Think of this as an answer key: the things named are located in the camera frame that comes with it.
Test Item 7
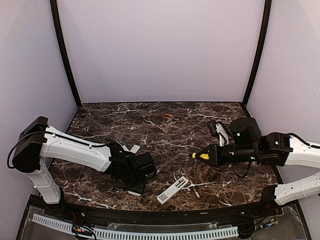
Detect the yellow handled screwdriver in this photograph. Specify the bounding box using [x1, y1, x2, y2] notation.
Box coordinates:
[188, 152, 210, 161]

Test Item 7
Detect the grey remote control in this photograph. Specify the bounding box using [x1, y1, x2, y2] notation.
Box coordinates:
[127, 190, 142, 197]

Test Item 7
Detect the grey remote battery cover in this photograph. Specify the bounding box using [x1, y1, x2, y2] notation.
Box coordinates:
[130, 144, 141, 154]

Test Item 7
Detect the white slim remote control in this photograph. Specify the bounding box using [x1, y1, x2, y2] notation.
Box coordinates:
[156, 176, 191, 205]

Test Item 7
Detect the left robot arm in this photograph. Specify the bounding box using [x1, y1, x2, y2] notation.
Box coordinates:
[6, 116, 157, 218]

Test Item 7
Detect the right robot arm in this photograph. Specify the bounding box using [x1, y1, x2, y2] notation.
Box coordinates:
[189, 117, 320, 217]

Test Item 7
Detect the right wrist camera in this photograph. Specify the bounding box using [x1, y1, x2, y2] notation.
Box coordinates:
[206, 119, 229, 147]

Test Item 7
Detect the white slotted cable duct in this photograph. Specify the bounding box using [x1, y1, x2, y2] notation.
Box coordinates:
[32, 213, 239, 240]

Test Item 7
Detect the black front rail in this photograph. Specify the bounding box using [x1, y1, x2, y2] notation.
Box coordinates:
[42, 192, 298, 227]

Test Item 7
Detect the right black frame post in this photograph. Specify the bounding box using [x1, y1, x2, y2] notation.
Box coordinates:
[241, 0, 272, 109]

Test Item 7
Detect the black frame post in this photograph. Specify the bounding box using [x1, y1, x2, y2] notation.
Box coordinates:
[241, 0, 272, 109]
[49, 0, 82, 108]

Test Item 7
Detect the left black frame post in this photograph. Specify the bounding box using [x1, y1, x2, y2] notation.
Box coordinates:
[49, 0, 82, 108]

